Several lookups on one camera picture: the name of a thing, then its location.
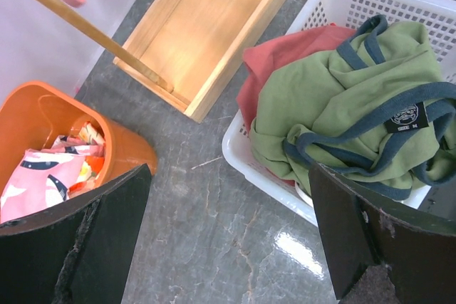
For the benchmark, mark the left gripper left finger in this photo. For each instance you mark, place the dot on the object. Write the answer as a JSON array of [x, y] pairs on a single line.
[[79, 251]]

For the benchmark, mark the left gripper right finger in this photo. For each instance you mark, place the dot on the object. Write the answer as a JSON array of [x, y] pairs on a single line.
[[372, 243]]

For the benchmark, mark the green tank top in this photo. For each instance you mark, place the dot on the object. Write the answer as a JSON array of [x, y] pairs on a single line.
[[376, 109]]

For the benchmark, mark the dusty rose tank top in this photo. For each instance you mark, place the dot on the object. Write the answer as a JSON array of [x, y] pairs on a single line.
[[278, 65]]

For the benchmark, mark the white tank top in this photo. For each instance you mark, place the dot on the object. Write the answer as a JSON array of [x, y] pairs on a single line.
[[303, 195]]

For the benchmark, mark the patterned clothes in bin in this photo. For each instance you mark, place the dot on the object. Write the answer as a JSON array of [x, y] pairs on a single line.
[[48, 177]]

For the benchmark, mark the orange plastic bin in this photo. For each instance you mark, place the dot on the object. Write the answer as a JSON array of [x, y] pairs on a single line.
[[35, 113]]

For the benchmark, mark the white plastic basket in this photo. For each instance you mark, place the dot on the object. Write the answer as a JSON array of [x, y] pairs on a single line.
[[437, 15]]

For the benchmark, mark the wooden clothes rack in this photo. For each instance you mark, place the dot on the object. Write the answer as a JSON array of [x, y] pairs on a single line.
[[185, 51]]

